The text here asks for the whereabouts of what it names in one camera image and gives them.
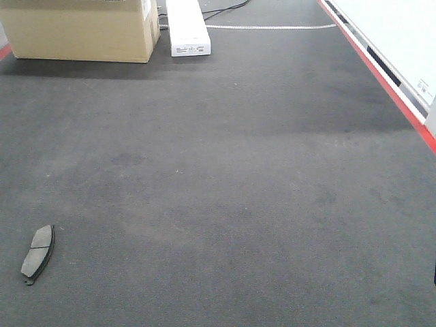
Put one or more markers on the cardboard box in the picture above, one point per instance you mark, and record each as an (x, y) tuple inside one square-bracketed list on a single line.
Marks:
[(110, 31)]

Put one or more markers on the white conveyor side rail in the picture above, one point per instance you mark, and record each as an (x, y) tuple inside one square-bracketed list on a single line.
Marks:
[(396, 41)]

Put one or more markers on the brake pad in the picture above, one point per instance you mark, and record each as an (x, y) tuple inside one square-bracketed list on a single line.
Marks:
[(39, 254)]

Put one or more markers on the long white box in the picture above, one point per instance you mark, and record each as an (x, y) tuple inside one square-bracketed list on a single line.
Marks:
[(187, 29)]

